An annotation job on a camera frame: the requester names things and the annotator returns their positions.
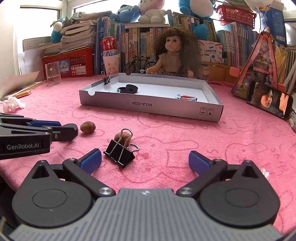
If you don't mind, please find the small black binder clip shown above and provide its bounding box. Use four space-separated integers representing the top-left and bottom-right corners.
101 71 114 85

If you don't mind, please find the grey cardboard box tray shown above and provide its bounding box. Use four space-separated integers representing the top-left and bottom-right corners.
79 73 224 122

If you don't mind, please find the red plastic basket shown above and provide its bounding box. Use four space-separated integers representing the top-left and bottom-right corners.
216 5 256 28

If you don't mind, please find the large blue plush toy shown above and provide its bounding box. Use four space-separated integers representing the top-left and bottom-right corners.
179 0 213 40

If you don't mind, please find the clear acrylic block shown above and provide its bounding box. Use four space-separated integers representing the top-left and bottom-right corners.
45 61 61 86

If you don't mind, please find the small blue plush bear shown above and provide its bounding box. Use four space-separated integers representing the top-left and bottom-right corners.
109 4 140 23

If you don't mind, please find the large black binder clip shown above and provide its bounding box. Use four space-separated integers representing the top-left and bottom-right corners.
103 128 139 168

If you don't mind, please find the white paper cup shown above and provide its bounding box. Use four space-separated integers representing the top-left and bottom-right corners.
103 55 120 75

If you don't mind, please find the blue white plush penguin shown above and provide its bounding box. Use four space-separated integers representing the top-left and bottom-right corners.
51 18 65 43

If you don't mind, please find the pink bunny table cloth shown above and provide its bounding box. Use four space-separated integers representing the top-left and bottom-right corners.
1 77 295 232

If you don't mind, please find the miniature black bicycle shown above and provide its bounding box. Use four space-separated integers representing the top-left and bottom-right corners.
123 55 156 75

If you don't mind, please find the black lid in tray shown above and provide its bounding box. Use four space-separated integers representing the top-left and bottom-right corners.
125 84 138 93

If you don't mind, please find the brown-haired doll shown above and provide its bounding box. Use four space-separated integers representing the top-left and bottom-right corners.
146 27 201 78

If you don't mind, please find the brown nut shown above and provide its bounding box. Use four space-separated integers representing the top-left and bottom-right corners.
114 132 132 147
80 121 96 134

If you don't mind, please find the white cable bundle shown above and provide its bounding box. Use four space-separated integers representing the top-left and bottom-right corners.
287 112 296 133

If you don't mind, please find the smartphone playing video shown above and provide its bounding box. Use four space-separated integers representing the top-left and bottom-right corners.
246 81 293 121

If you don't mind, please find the red beer can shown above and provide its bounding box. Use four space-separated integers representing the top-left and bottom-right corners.
101 36 118 57

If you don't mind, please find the blue cardboard package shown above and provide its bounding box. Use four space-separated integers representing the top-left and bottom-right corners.
255 1 287 47

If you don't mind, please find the red plastic crate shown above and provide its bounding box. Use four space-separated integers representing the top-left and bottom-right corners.
40 47 95 78

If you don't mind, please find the colourful stationery box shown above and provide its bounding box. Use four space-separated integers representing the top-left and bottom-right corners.
199 40 223 63

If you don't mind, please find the stack of grey books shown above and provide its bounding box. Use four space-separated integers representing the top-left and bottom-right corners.
60 12 97 53

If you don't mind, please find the pink triangular toy house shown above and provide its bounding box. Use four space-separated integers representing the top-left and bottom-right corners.
230 32 285 99

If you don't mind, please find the pink white plush bunny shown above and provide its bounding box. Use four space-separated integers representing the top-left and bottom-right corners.
138 0 167 24

